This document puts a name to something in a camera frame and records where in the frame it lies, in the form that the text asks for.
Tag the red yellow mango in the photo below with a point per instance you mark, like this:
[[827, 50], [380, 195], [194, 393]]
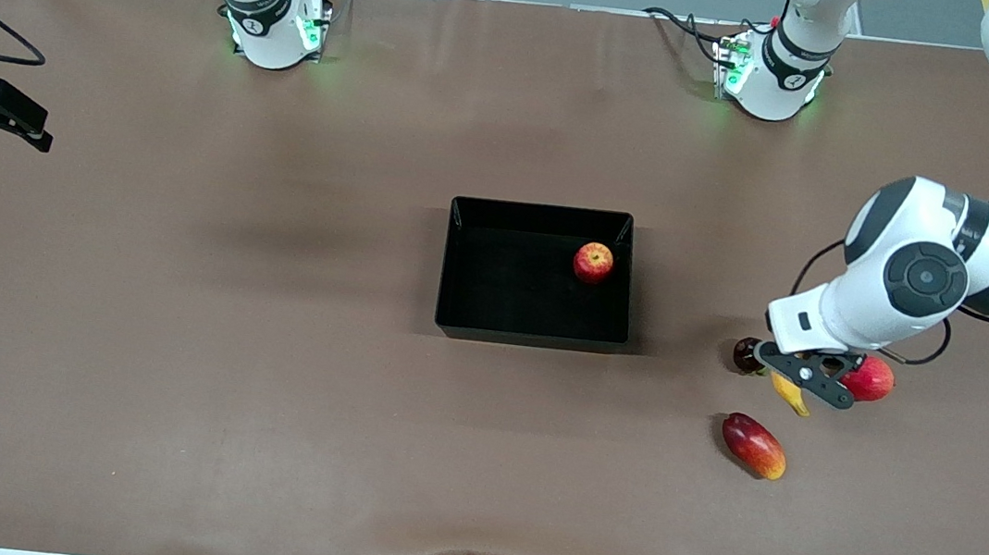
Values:
[[753, 445]]

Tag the small red yellow apple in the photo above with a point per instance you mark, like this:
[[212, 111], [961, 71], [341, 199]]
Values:
[[594, 264]]

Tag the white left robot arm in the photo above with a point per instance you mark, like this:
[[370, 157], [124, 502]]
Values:
[[882, 312]]

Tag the dark purple mangosteen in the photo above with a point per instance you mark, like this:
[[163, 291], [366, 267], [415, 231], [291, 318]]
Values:
[[744, 355]]

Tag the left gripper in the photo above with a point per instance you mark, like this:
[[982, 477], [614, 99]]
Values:
[[832, 364]]

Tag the black plastic box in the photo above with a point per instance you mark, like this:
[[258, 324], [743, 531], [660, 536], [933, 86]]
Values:
[[512, 289]]

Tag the pinkish red peach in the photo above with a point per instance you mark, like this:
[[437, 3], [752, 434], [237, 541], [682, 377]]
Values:
[[874, 381]]

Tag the silver table edge rail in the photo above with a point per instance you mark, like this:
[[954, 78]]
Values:
[[535, 6]]

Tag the large table cover mat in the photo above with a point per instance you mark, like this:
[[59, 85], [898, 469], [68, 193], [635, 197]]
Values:
[[162, 417]]

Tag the yellow banana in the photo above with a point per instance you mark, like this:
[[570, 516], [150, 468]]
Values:
[[790, 395]]

